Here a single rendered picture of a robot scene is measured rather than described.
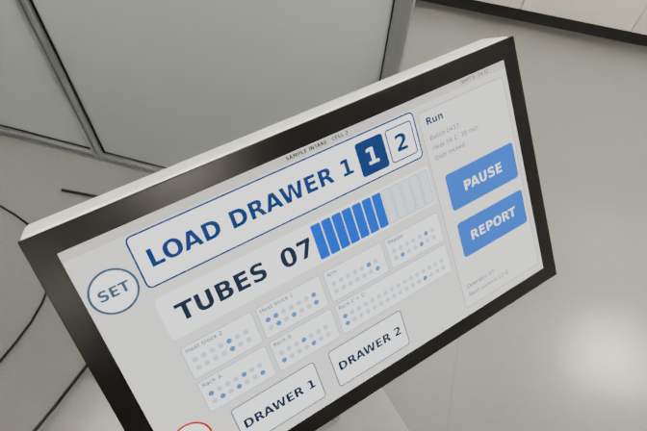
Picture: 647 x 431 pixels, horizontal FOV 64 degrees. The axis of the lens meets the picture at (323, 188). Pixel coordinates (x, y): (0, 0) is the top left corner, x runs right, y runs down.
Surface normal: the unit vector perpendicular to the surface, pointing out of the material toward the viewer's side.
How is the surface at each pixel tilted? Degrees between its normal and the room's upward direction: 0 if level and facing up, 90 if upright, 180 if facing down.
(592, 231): 0
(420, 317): 50
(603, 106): 0
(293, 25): 90
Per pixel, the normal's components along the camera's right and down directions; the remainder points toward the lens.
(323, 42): -0.27, 0.78
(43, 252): 0.43, 0.18
